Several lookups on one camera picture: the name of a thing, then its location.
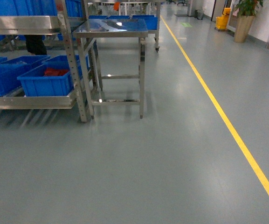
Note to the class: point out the red parts pile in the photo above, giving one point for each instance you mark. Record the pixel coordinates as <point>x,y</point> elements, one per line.
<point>51,72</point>

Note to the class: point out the yellow mop bucket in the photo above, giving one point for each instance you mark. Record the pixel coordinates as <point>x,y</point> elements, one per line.
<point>221,21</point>

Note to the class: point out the blue bin with red parts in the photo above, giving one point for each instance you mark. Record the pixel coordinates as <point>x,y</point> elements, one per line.
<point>36,85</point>

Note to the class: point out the plant in tan pot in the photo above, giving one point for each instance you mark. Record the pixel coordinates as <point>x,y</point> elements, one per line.
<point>246,12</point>

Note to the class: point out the stainless steel side table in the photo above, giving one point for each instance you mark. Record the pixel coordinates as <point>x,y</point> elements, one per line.
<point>116,48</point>

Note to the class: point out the stainless steel shelf rack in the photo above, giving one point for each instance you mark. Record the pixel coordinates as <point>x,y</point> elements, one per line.
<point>45,25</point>

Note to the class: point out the empty blue bin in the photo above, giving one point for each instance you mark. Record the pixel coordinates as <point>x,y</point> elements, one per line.
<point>11,69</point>

